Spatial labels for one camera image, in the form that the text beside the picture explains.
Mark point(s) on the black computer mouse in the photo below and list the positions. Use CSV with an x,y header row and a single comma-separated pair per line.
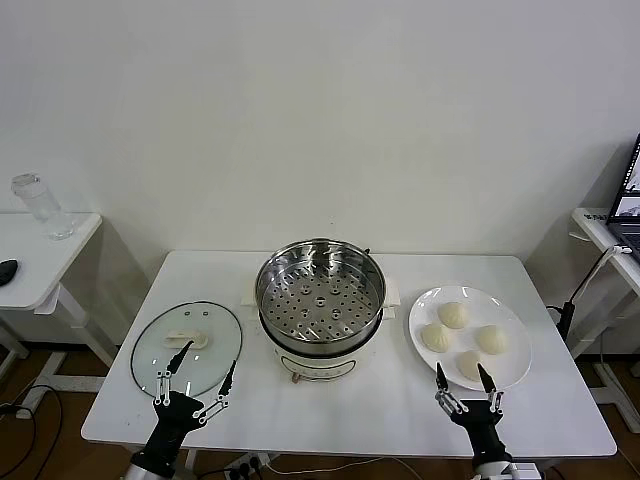
x,y
7,272

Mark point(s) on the white power strip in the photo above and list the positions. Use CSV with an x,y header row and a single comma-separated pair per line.
x,y
245,466

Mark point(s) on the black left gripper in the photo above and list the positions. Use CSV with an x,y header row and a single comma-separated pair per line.
x,y
175,415

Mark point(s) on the white rounded side table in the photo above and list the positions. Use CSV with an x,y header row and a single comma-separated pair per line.
x,y
30,250

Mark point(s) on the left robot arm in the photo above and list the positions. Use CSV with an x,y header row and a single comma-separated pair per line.
x,y
150,469

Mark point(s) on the stainless steel steamer basket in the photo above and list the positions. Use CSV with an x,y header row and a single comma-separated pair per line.
x,y
320,280

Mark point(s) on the white oval plate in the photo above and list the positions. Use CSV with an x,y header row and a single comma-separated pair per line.
x,y
510,310

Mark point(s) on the black laptop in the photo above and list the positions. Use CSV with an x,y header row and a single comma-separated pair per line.
x,y
631,200

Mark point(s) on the white steamed baozi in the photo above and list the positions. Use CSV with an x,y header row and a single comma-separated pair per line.
x,y
491,339
436,338
469,367
453,315

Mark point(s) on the clear glass jar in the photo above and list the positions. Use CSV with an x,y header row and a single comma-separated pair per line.
x,y
45,210

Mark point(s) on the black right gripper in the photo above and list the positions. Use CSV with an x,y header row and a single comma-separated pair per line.
x,y
480,425

